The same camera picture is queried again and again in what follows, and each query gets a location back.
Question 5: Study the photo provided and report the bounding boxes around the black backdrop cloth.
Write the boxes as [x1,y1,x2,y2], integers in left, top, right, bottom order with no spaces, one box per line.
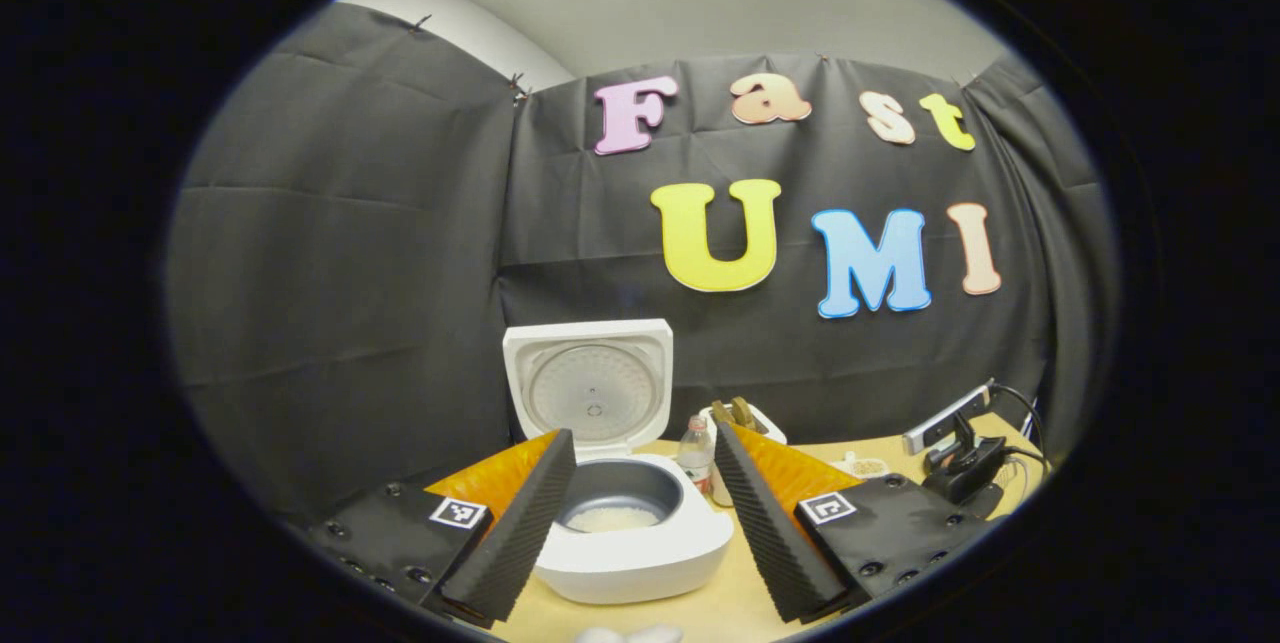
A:
[165,3,1116,524]

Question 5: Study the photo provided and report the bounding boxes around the white toaster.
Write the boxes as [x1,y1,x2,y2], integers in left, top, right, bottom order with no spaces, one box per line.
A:
[697,397,788,506]

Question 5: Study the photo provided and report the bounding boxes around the clear bottle red label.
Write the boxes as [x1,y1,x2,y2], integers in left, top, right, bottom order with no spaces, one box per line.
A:
[677,415,716,496]

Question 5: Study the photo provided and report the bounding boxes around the white rice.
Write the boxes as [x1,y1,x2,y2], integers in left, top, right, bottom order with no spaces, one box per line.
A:
[595,506,661,534]

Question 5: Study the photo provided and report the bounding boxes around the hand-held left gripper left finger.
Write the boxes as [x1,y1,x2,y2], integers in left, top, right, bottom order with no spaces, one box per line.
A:
[308,428,579,629]

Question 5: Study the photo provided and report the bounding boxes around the white rice cooker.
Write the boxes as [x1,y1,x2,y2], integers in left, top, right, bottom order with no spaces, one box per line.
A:
[502,319,734,606]

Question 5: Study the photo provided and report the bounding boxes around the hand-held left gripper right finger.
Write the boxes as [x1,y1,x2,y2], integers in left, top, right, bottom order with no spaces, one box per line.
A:
[713,421,998,624]

